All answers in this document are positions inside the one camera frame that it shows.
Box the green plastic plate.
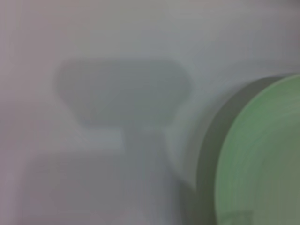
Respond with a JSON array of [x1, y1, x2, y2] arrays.
[[215, 74, 300, 225]]

